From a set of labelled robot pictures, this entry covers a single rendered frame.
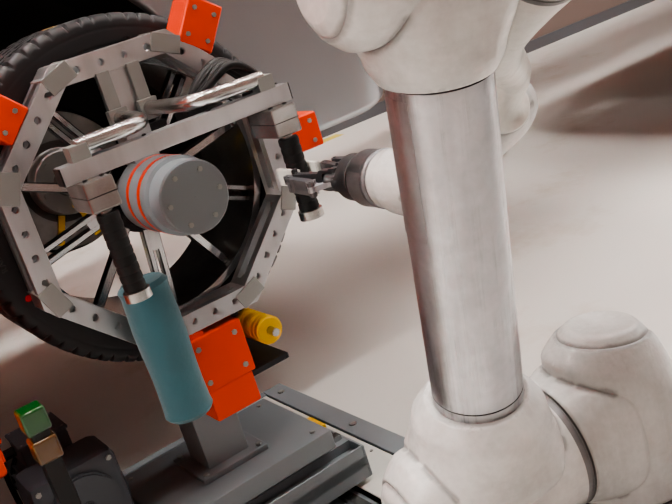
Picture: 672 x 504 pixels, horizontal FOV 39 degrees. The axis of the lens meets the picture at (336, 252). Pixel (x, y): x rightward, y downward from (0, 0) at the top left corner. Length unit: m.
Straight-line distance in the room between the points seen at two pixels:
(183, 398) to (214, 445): 0.39
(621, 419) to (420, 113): 0.47
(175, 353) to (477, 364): 0.78
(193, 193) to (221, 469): 0.68
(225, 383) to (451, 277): 0.99
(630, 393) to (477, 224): 0.34
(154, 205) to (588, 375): 0.80
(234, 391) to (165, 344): 0.26
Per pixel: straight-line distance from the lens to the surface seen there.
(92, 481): 1.91
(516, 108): 1.36
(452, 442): 1.02
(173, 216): 1.59
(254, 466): 2.03
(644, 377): 1.14
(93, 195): 1.46
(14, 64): 1.75
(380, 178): 1.34
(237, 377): 1.85
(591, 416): 1.13
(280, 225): 1.85
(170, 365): 1.65
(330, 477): 2.06
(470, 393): 1.00
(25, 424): 1.51
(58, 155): 2.23
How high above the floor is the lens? 1.17
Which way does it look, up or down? 17 degrees down
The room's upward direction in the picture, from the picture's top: 17 degrees counter-clockwise
